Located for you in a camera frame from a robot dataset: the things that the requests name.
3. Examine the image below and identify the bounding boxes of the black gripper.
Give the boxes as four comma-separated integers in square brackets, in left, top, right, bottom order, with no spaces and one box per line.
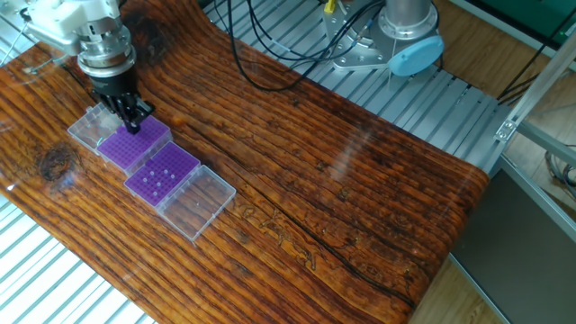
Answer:
[89,66,157,135]

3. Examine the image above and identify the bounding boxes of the purple tip holder clear lid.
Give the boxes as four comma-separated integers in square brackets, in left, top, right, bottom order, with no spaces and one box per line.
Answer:
[67,102,174,177]
[123,140,238,243]

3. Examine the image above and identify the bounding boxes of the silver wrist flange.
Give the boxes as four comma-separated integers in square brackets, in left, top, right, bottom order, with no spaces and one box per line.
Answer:
[76,20,138,80]

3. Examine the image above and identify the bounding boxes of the perforated metal plate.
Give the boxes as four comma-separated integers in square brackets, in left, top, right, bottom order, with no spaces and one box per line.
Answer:
[0,0,31,32]

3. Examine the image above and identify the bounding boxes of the glossy wood grain sheet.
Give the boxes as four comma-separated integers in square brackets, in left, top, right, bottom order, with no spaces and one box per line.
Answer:
[0,0,491,324]

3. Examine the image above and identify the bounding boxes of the metal connector blue rings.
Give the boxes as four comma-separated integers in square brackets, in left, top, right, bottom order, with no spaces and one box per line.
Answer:
[354,16,377,42]

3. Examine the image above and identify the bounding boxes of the dark grey panel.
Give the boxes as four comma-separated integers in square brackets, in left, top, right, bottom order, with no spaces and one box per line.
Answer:
[449,155,576,324]

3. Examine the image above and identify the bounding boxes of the white wrist mounting bracket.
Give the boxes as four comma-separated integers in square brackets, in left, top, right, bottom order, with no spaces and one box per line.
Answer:
[24,0,122,58]

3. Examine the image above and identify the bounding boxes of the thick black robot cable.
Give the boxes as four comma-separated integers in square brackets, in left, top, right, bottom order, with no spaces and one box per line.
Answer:
[226,0,388,93]
[211,0,383,64]

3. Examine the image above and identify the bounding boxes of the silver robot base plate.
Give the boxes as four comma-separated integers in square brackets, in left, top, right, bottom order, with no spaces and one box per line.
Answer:
[321,0,397,72]

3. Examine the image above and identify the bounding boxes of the white cable tie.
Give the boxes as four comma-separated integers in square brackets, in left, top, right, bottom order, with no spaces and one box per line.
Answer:
[386,26,400,89]

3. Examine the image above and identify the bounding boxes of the black floor cable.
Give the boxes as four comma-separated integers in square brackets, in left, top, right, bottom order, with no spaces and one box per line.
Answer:
[497,0,576,105]

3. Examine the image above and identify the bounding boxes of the aluminium frame post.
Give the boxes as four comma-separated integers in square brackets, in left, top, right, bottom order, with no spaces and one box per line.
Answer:
[493,29,576,144]

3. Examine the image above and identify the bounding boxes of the aluminium frame rail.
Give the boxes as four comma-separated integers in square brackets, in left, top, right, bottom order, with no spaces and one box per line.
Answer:
[515,120,576,168]

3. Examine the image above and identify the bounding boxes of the grey cable bundle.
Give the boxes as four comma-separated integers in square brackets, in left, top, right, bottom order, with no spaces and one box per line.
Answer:
[543,143,576,202]

